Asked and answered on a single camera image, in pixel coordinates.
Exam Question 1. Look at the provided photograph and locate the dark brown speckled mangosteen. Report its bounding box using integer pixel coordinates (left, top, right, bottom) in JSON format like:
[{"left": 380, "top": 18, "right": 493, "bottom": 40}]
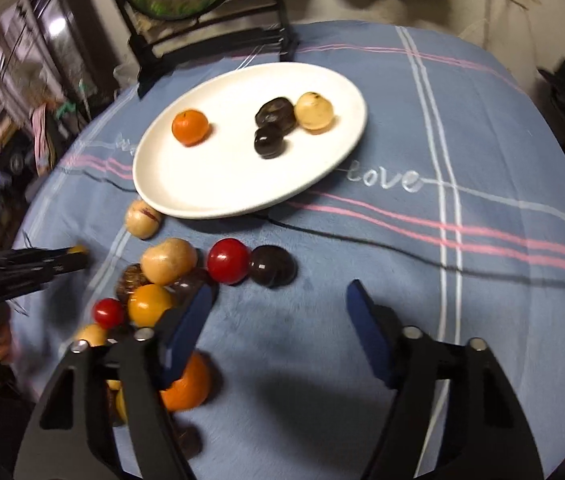
[{"left": 114, "top": 263, "right": 150, "bottom": 304}]

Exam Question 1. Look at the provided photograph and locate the dark plum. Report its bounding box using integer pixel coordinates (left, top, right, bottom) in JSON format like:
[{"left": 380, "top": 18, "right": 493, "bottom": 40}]
[
  {"left": 249, "top": 245, "right": 298, "bottom": 288},
  {"left": 170, "top": 268, "right": 218, "bottom": 306}
]

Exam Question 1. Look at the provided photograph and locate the yellow orange tomato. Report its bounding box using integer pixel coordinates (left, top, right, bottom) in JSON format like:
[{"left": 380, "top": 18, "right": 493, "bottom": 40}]
[{"left": 127, "top": 284, "right": 174, "bottom": 327}]

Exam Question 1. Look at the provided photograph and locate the orange tangerine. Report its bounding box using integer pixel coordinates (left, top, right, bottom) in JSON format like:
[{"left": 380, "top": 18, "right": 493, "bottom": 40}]
[
  {"left": 172, "top": 110, "right": 210, "bottom": 148},
  {"left": 161, "top": 351, "right": 212, "bottom": 413}
]

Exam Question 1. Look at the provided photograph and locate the small dark plum isolated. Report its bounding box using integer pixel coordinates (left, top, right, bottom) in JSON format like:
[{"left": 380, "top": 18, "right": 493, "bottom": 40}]
[{"left": 253, "top": 124, "right": 285, "bottom": 159}]

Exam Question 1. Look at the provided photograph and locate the white round plate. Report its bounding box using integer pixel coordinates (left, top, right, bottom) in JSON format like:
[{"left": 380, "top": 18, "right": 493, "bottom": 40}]
[{"left": 133, "top": 62, "right": 368, "bottom": 219}]

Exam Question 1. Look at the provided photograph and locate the large dark mangosteen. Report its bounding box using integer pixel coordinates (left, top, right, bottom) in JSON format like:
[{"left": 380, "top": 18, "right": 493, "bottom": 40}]
[{"left": 254, "top": 96, "right": 297, "bottom": 134}]

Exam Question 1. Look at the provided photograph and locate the beige oblong fruit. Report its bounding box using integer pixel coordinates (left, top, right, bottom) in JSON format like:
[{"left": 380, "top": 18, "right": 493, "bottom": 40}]
[{"left": 140, "top": 237, "right": 198, "bottom": 286}]

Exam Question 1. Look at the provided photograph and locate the red cherry tomato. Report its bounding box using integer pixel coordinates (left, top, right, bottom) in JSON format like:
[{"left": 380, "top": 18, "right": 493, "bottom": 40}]
[
  {"left": 92, "top": 298, "right": 127, "bottom": 330},
  {"left": 206, "top": 238, "right": 250, "bottom": 285}
]

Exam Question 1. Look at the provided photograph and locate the large tan round fruit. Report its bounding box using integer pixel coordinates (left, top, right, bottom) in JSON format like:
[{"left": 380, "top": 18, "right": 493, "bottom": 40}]
[{"left": 73, "top": 323, "right": 107, "bottom": 347}]

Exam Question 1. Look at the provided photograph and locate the blue striped tablecloth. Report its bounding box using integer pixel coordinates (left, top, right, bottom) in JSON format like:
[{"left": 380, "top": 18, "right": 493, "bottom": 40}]
[{"left": 9, "top": 20, "right": 565, "bottom": 480}]

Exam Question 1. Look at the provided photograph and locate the pale cream round fruit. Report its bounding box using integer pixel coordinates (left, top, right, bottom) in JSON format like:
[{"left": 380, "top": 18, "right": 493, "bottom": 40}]
[{"left": 295, "top": 92, "right": 335, "bottom": 131}]

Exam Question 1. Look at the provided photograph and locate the dark brown mangosteen front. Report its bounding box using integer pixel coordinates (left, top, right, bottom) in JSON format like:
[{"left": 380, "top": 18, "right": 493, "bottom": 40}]
[{"left": 176, "top": 426, "right": 203, "bottom": 460}]

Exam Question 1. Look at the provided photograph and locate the round painted screen on stand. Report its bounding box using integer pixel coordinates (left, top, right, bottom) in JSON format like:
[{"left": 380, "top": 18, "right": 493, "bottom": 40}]
[{"left": 114, "top": 0, "right": 299, "bottom": 98}]

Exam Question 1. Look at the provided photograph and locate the green yellow round fruit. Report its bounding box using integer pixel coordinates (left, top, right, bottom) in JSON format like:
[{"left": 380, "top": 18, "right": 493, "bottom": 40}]
[{"left": 115, "top": 389, "right": 127, "bottom": 424}]

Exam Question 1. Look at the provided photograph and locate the dark wooden cabinet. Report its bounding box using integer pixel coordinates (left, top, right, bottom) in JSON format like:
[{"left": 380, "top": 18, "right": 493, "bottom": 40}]
[{"left": 28, "top": 0, "right": 119, "bottom": 114}]

